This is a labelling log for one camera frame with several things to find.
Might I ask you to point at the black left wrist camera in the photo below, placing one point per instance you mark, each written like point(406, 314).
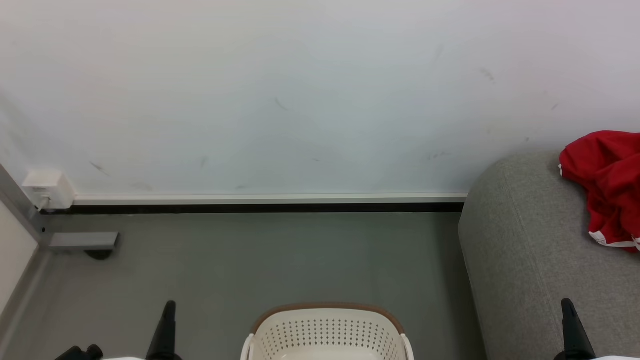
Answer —
point(80, 353)

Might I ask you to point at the red garment with white trim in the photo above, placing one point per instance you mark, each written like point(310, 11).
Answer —
point(607, 180)

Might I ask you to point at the grey fabric sofa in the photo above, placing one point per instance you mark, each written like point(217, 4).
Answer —
point(525, 250)

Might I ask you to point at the white partition panel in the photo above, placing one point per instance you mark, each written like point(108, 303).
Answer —
point(12, 250)

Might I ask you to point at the grey metal table leg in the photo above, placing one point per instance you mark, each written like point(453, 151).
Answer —
point(82, 241)

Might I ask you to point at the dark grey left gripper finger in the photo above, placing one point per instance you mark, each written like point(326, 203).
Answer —
point(166, 335)

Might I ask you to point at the white and black baseboard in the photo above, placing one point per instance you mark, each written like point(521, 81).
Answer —
point(270, 202)

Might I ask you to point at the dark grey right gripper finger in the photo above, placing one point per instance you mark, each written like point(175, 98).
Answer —
point(575, 335)

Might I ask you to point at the cream perforated plastic laundry basket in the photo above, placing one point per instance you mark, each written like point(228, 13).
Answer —
point(327, 332)

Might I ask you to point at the white wall socket box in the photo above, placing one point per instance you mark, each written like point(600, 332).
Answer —
point(50, 189)

